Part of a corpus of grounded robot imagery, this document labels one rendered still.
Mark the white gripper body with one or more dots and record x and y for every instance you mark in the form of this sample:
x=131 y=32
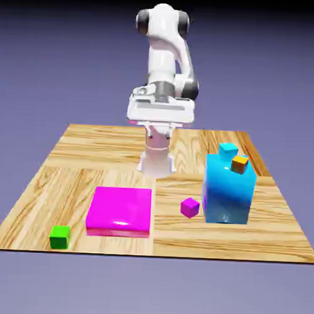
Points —
x=160 y=113

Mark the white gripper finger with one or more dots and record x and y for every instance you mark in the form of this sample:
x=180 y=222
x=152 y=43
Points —
x=170 y=131
x=149 y=130

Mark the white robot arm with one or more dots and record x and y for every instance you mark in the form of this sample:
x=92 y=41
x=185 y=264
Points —
x=162 y=44

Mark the small cyan cube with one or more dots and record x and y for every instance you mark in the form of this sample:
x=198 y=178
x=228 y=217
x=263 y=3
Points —
x=227 y=150

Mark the small orange cube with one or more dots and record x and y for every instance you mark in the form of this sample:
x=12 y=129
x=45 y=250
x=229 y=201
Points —
x=239 y=165

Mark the small purple cube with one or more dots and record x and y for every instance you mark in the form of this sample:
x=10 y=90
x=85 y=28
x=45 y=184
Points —
x=189 y=207

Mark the small green cube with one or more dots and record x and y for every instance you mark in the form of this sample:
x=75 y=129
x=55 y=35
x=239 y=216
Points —
x=59 y=238

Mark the large magenta box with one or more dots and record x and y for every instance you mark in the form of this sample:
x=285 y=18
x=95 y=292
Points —
x=120 y=209

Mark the large cyan box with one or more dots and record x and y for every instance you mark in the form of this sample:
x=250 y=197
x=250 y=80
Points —
x=228 y=196

